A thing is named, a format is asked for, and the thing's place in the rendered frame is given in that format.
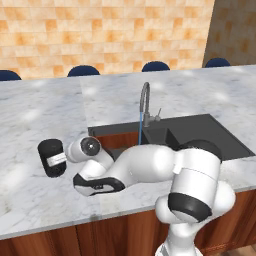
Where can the blue water stream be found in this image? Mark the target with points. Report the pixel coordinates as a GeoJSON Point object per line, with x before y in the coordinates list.
{"type": "Point", "coordinates": [140, 130]}

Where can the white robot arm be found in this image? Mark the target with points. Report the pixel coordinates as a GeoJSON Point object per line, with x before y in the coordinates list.
{"type": "Point", "coordinates": [150, 166]}

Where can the wooden counter cabinet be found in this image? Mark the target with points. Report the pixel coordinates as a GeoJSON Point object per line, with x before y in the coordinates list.
{"type": "Point", "coordinates": [100, 236]}

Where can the dark blue stool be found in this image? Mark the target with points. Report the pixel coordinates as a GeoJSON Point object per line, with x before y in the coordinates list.
{"type": "Point", "coordinates": [155, 66]}
{"type": "Point", "coordinates": [8, 75]}
{"type": "Point", "coordinates": [83, 71]}
{"type": "Point", "coordinates": [217, 62]}

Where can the dark grey sink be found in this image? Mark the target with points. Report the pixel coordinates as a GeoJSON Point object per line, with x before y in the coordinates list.
{"type": "Point", "coordinates": [206, 133]}

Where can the grey sink faucet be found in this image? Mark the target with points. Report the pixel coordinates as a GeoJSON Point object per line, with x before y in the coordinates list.
{"type": "Point", "coordinates": [145, 96]}

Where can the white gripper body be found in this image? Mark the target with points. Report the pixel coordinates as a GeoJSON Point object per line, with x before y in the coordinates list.
{"type": "Point", "coordinates": [56, 160]}

